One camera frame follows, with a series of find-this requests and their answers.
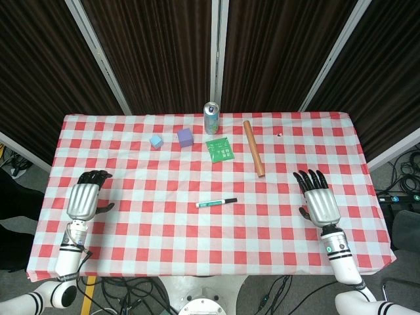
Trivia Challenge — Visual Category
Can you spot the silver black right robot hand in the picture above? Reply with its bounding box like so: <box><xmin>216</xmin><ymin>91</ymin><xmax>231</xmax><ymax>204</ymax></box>
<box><xmin>293</xmin><ymin>169</ymin><xmax>341</xmax><ymax>228</ymax></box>

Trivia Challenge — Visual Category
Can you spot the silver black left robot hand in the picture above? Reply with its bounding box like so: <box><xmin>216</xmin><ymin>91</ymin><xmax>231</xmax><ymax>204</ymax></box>
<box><xmin>66</xmin><ymin>169</ymin><xmax>116</xmax><ymax>221</ymax></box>

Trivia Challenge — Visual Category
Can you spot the green white marker pen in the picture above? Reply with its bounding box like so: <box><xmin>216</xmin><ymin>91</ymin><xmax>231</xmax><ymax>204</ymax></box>
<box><xmin>196</xmin><ymin>199</ymin><xmax>226</xmax><ymax>209</ymax></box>

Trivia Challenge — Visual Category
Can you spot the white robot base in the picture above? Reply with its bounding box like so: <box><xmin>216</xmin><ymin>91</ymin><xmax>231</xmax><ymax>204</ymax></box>
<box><xmin>157</xmin><ymin>274</ymin><xmax>251</xmax><ymax>315</ymax></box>

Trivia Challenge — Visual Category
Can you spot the black bulky cloth object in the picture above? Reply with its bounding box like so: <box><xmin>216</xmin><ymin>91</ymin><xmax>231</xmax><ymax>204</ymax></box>
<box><xmin>0</xmin><ymin>169</ymin><xmax>45</xmax><ymax>274</ymax></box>

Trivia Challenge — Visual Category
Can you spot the brown wooden stick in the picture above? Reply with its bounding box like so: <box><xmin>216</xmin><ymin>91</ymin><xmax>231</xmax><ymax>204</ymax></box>
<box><xmin>243</xmin><ymin>120</ymin><xmax>266</xmax><ymax>178</ymax></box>

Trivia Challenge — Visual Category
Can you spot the yellow floor tape strip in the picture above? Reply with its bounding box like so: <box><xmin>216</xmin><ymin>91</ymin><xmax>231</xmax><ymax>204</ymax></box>
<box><xmin>80</xmin><ymin>275</ymin><xmax>98</xmax><ymax>315</ymax></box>

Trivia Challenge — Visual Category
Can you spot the green sachet packet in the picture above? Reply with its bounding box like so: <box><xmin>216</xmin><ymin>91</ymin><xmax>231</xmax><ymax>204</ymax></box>
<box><xmin>205</xmin><ymin>136</ymin><xmax>235</xmax><ymax>163</ymax></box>

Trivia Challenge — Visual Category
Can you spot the purple foam cube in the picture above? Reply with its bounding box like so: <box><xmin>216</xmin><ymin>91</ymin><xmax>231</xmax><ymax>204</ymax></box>
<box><xmin>177</xmin><ymin>128</ymin><xmax>194</xmax><ymax>148</ymax></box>

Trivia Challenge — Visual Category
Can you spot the red white checkered tablecloth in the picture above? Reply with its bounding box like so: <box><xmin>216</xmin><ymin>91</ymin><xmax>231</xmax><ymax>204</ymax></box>
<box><xmin>26</xmin><ymin>111</ymin><xmax>397</xmax><ymax>282</ymax></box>

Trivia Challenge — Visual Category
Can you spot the dark brown ribbed partition panel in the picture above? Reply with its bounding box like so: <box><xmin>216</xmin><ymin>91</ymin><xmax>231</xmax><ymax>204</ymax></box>
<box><xmin>222</xmin><ymin>0</ymin><xmax>359</xmax><ymax>114</ymax></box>
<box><xmin>0</xmin><ymin>0</ymin><xmax>124</xmax><ymax>163</ymax></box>
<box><xmin>81</xmin><ymin>0</ymin><xmax>215</xmax><ymax>116</ymax></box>
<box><xmin>306</xmin><ymin>0</ymin><xmax>420</xmax><ymax>162</ymax></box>

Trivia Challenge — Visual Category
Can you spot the silver green drink can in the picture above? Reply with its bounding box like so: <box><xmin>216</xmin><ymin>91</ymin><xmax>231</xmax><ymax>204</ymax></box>
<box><xmin>203</xmin><ymin>102</ymin><xmax>220</xmax><ymax>135</ymax></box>

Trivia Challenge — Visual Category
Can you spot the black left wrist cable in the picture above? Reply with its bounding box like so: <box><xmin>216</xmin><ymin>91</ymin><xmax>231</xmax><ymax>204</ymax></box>
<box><xmin>75</xmin><ymin>248</ymin><xmax>95</xmax><ymax>280</ymax></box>

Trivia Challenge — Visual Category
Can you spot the black floor cable bundle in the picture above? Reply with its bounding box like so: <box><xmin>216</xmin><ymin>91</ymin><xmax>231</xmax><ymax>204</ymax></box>
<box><xmin>388</xmin><ymin>149</ymin><xmax>420</xmax><ymax>195</ymax></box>
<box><xmin>0</xmin><ymin>144</ymin><xmax>32</xmax><ymax>178</ymax></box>
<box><xmin>255</xmin><ymin>274</ymin><xmax>332</xmax><ymax>312</ymax></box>
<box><xmin>77</xmin><ymin>276</ymin><xmax>180</xmax><ymax>315</ymax></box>

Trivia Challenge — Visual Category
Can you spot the aluminium partition base rail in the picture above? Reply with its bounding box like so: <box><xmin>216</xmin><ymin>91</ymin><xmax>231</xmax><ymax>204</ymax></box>
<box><xmin>0</xmin><ymin>131</ymin><xmax>52</xmax><ymax>172</ymax></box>
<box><xmin>366</xmin><ymin>127</ymin><xmax>420</xmax><ymax>172</ymax></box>

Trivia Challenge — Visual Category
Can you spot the aluminium partition post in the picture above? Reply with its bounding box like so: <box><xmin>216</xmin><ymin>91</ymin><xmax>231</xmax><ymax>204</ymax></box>
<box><xmin>64</xmin><ymin>0</ymin><xmax>132</xmax><ymax>116</ymax></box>
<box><xmin>299</xmin><ymin>0</ymin><xmax>373</xmax><ymax>112</ymax></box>
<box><xmin>209</xmin><ymin>0</ymin><xmax>230</xmax><ymax>114</ymax></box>

